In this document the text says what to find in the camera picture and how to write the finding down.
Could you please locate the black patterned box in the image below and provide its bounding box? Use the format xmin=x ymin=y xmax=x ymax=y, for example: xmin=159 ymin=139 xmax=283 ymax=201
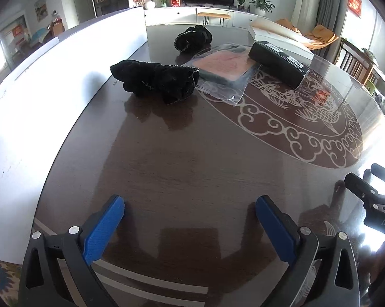
xmin=249 ymin=41 xmax=310 ymax=90

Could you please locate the floral cloth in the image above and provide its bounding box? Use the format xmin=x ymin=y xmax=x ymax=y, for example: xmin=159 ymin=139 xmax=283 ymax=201
xmin=0 ymin=261 xmax=22 ymax=306

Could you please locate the wooden chair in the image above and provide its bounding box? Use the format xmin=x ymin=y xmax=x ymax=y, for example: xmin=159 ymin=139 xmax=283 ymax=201
xmin=334 ymin=38 xmax=379 ymax=85

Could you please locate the white flat box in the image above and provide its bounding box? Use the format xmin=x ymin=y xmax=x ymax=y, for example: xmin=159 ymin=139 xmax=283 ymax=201
xmin=249 ymin=17 xmax=314 ymax=62

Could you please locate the orange lounge chair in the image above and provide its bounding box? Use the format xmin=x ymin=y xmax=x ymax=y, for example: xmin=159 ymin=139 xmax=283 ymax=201
xmin=276 ymin=19 xmax=339 ymax=51

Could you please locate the pink item in bag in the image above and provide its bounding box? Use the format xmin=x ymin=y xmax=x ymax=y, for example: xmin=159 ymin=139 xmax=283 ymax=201
xmin=184 ymin=44 xmax=261 ymax=106

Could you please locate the black scrunchie near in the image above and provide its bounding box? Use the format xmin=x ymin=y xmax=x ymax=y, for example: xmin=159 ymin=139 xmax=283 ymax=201
xmin=110 ymin=60 xmax=199 ymax=105

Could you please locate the black scrunchie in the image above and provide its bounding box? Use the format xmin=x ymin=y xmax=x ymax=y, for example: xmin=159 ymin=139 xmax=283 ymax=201
xmin=110 ymin=60 xmax=199 ymax=105
xmin=174 ymin=24 xmax=213 ymax=54

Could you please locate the potted green plant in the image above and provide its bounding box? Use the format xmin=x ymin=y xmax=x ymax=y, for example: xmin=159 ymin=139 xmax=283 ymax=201
xmin=250 ymin=0 xmax=276 ymax=17

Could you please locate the black scrunchie far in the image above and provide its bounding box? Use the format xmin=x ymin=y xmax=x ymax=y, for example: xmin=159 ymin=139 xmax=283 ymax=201
xmin=174 ymin=24 xmax=213 ymax=54

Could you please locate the small wooden bench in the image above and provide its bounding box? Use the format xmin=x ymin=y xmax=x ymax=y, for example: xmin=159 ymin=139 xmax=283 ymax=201
xmin=196 ymin=12 xmax=231 ymax=27

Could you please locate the white tv console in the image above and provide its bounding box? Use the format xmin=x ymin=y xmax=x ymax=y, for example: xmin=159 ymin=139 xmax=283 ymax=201
xmin=144 ymin=6 xmax=261 ymax=29

